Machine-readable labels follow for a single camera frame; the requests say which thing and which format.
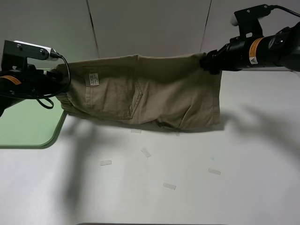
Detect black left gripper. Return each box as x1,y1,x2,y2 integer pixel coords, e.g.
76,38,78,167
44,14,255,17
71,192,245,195
24,64,68,97

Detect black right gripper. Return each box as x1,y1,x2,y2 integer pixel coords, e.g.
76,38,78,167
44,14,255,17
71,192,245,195
200,37,252,75

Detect khaki shorts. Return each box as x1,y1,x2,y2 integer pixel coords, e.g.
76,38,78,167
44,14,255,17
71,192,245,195
56,53,221,130

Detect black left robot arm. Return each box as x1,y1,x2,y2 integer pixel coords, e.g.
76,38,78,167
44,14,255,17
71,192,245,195
0,64,70,114

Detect green plastic tray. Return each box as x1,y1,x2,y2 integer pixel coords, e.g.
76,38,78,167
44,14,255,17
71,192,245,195
0,97,67,149

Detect clear tape strip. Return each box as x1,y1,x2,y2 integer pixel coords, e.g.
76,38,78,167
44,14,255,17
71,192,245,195
131,129,142,134
141,148,151,158
208,168,221,175
163,183,176,190
100,160,112,166

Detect left camera black cable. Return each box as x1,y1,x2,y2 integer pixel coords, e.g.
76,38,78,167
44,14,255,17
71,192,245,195
0,52,72,110

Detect camera black cable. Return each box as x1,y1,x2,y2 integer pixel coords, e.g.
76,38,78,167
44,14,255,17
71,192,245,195
269,4,300,18
0,52,72,110

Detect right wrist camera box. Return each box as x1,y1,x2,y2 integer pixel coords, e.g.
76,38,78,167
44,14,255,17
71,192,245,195
231,4,271,39

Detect right camera black cable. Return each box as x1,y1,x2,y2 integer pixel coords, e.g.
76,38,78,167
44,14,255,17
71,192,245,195
269,4,300,18

